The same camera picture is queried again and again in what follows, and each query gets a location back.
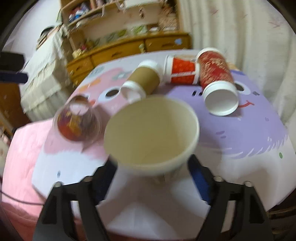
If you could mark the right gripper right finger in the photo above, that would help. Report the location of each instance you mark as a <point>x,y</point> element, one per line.
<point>214,193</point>

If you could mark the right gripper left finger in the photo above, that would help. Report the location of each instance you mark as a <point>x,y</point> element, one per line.
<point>91,191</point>

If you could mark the checkered paper cup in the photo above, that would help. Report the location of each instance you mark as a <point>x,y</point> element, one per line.
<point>153,137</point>

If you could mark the dark clear plastic cup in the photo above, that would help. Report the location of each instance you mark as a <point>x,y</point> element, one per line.
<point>77,121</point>

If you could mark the tall red patterned cup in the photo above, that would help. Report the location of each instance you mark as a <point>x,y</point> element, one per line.
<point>218,88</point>

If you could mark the brown sleeve paper cup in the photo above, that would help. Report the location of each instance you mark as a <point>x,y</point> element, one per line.
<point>143,81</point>

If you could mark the small red paper cup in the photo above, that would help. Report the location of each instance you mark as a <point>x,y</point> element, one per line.
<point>181,70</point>

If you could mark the white lace covered furniture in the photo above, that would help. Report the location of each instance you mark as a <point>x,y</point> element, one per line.
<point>49,85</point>

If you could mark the wooden desk with drawers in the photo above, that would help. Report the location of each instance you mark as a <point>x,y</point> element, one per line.
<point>80,67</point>

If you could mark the pink quilted blanket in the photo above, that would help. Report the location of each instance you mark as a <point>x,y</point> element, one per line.
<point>23,204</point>

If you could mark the wooden desk shelf hutch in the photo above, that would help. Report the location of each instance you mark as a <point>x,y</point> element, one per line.
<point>94,23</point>

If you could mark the white floral curtain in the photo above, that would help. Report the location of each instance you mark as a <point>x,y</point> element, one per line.
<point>256,38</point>

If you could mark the cardboard box on desk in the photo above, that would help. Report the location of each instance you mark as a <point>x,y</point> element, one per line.
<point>168,21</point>

